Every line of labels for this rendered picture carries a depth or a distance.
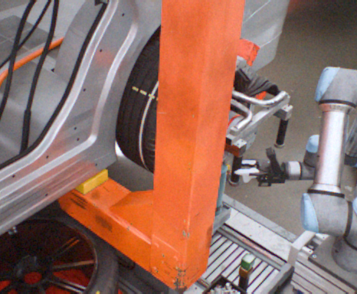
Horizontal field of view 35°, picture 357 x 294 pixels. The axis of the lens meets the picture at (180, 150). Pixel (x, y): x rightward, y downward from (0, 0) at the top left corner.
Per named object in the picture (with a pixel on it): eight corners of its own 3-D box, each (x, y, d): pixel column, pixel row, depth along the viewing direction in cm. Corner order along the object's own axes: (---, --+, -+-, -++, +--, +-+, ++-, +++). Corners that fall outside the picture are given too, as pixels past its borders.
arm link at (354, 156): (404, 68, 180) (361, 151, 221) (368, 63, 181) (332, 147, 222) (405, 96, 174) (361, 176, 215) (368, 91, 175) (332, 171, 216)
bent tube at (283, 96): (248, 81, 241) (252, 59, 235) (287, 98, 232) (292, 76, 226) (224, 96, 230) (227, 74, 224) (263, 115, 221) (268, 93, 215)
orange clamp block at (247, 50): (237, 60, 240) (246, 40, 239) (252, 67, 236) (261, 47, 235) (230, 57, 234) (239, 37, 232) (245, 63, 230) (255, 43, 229)
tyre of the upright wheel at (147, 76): (181, 154, 289) (224, 31, 270) (217, 174, 278) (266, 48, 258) (93, 168, 235) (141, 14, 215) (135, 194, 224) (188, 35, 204)
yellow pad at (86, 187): (86, 164, 237) (85, 155, 234) (109, 179, 230) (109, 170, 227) (60, 180, 228) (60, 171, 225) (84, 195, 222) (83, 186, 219)
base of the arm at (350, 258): (385, 256, 188) (394, 236, 182) (365, 282, 179) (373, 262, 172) (345, 233, 195) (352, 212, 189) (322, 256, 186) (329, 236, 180)
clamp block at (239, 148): (227, 142, 219) (228, 131, 216) (245, 151, 215) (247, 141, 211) (219, 148, 216) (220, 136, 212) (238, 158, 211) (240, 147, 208)
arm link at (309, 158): (338, 135, 215) (331, 158, 222) (308, 132, 216) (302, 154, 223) (338, 148, 209) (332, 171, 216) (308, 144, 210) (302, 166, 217)
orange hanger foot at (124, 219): (86, 188, 249) (83, 125, 227) (177, 249, 224) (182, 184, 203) (57, 207, 238) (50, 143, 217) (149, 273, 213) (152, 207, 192)
